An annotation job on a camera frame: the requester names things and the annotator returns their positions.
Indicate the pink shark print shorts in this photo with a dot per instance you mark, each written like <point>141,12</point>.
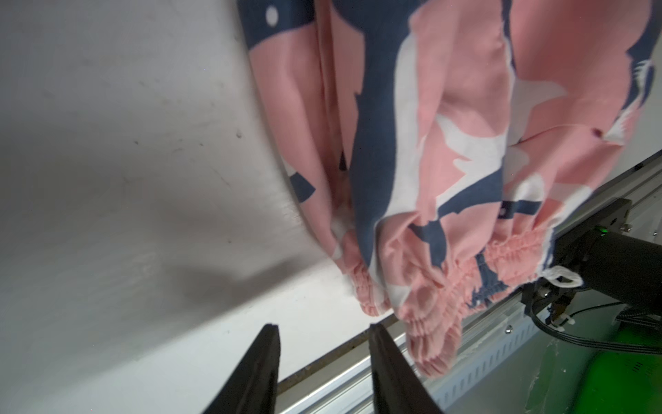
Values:
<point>434,147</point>

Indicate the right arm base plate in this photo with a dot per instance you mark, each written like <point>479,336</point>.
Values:
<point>538,295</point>

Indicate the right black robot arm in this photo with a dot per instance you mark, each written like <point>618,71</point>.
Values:
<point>622,267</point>

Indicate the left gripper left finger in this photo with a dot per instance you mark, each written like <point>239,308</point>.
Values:
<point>253,386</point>

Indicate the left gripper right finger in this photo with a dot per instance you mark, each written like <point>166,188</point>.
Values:
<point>396,388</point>

